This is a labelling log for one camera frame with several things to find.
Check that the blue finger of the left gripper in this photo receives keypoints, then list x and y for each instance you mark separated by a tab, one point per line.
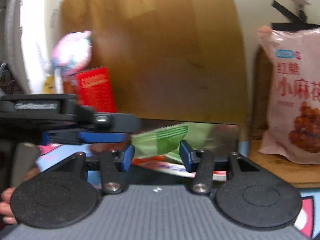
80	138
112	122

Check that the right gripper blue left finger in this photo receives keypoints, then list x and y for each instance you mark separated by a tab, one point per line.
112	163

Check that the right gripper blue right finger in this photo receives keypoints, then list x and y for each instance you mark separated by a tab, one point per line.
200	161

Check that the light green snack packet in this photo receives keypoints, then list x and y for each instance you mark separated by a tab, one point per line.
159	141

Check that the person's left hand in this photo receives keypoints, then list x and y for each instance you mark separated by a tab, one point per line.
5	209

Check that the black sheep-print box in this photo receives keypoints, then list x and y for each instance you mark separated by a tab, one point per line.
219	138

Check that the red gift box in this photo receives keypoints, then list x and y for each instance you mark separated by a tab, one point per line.
92	88

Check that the yellow plush toy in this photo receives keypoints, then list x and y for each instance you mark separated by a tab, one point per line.
48	86

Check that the pink candy box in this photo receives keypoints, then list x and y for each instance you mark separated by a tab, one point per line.
162	164

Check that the pink blue plush toy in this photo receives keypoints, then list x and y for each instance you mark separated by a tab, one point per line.
72	53

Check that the large pink snack bag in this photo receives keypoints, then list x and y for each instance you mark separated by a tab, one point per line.
293	110

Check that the brown seat cushion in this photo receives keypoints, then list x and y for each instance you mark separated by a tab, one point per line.
267	148

